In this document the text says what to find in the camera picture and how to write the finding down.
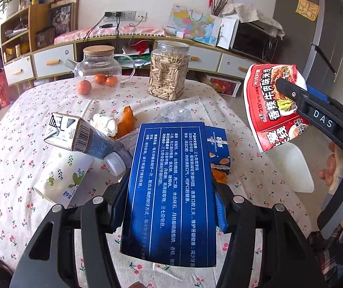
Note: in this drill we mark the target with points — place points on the wooden sideboard with white drawers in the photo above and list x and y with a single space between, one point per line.
207 57

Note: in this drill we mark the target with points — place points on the small pink white box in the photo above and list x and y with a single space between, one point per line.
179 34

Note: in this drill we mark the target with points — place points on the white wall sockets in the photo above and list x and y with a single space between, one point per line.
132 15

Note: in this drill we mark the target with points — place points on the floral cloth on microwave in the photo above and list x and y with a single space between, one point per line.
249 13

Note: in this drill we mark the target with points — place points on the dried branches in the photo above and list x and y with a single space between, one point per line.
222 4

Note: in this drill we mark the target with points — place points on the small orange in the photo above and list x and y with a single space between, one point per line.
100 79
84 87
111 80

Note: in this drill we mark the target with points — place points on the person's right forearm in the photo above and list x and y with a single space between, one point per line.
342 261

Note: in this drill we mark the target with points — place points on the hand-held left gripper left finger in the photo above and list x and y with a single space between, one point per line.
119 207

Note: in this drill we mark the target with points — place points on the white tissue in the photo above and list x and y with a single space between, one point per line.
105 124

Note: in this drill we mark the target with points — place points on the red instant noodle packet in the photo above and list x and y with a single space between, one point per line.
264 111

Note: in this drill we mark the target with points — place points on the map print bag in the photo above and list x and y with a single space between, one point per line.
192 24

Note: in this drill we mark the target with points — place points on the white plastic bin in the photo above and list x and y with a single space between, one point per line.
297 174

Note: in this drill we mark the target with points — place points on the yellow paper note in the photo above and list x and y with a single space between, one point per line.
307 9

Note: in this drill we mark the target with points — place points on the framed picture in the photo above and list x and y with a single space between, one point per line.
62 18

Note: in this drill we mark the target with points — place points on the blue snack box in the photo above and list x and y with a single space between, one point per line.
219 144

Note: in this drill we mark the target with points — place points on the leaf print paper cup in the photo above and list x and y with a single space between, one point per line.
60 180

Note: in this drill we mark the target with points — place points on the pink cloth runner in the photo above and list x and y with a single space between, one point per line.
114 33

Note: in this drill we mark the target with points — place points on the grey milk carton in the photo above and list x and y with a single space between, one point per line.
69 135

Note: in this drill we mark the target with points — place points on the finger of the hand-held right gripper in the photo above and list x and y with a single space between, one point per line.
291 94

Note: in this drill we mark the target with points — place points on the glass teapot with wooden lid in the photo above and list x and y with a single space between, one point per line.
99 63

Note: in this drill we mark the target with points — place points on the white storage box red print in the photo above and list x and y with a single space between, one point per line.
222 85

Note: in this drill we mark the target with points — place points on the wooden shelf unit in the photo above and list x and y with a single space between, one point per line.
36 15

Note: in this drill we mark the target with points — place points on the cherry print tablecloth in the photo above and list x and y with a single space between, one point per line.
24 156

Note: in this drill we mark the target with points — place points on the blue toothpaste box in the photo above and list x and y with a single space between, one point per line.
171 186

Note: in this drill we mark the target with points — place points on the red green shopping bag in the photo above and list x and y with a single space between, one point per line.
135 54

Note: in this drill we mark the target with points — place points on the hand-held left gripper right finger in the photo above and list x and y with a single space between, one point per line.
220 210

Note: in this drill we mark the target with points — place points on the grey refrigerator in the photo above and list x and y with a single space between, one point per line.
324 45

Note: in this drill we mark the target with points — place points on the black microwave oven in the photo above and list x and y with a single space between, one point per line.
249 40

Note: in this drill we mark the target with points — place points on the crumpled clear plastic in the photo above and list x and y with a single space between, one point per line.
174 115

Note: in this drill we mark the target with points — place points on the clear jar of seeds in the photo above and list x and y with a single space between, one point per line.
167 78

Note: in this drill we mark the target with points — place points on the clear plastic water bottle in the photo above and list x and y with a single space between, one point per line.
99 145

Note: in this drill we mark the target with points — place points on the orange peel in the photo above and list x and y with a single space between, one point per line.
126 123

